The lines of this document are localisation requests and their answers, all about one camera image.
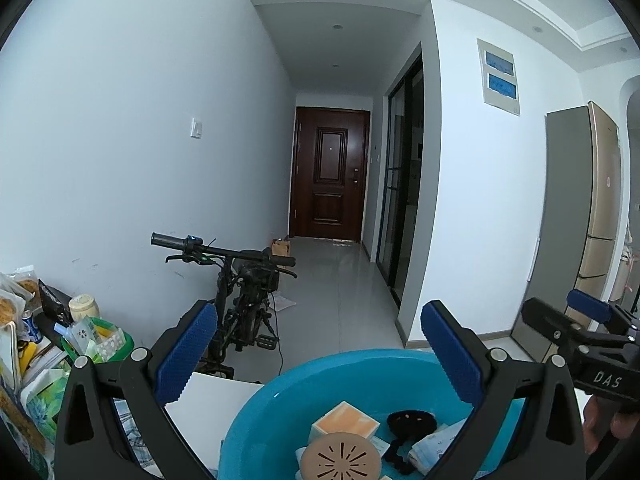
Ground gold grey refrigerator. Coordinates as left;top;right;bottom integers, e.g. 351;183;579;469
511;101;623;361

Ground green yellow plastic container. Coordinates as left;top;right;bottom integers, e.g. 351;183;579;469
61;316;135;363

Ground cream orange box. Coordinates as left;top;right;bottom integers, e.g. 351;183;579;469
310;401;380;443

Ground cluttered rack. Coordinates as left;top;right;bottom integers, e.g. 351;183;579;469
622;237;640;306

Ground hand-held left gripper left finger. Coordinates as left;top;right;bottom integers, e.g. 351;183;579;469
52;299;218;480

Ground grey wall panel blue windows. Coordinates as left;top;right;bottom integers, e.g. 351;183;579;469
476;38;522;117

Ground blue drink can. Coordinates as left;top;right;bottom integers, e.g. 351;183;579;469
21;310;43;343

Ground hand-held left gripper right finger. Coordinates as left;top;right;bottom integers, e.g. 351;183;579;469
420;300;587;480

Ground black bicycle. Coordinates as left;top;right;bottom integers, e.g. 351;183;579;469
151;232;297;376

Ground cream lidded jar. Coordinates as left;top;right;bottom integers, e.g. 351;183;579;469
68;294;102;323

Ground black framed glass door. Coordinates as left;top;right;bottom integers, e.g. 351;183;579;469
375;42;425;308

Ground clear pastry snack bag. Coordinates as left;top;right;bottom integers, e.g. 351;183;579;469
10;266;41;307

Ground blue plaid cloth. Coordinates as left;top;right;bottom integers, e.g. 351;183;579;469
112;399;168;480

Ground dark brown entrance door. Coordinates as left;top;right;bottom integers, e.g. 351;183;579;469
289;106;371;245

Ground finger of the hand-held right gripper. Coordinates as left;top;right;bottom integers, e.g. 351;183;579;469
521;297;636;361
566;288;640;342

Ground black snack bag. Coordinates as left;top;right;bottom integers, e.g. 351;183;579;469
38;280;73;325

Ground round beige slotted disc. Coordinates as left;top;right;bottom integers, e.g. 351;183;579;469
301;432;383;480

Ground person's right hand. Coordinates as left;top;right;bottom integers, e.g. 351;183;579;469
581;395;640;456

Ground blue plastic basin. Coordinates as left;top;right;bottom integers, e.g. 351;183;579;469
218;347;531;480

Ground green floral tissue packet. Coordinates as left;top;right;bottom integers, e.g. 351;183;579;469
20;367;71;441

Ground black strap item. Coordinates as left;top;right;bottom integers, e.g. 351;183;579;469
384;410;436;476

